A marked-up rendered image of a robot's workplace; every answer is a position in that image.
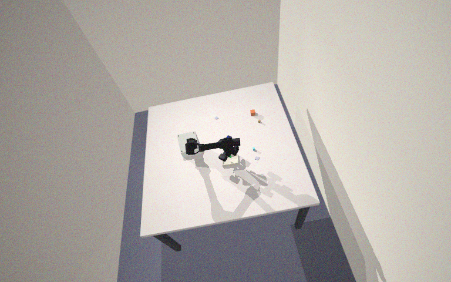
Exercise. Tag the beige rectangular tray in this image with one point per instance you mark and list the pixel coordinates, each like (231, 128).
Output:
(233, 161)

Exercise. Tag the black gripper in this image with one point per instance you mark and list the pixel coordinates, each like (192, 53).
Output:
(225, 155)

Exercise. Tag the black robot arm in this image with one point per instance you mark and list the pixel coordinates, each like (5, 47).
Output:
(225, 143)

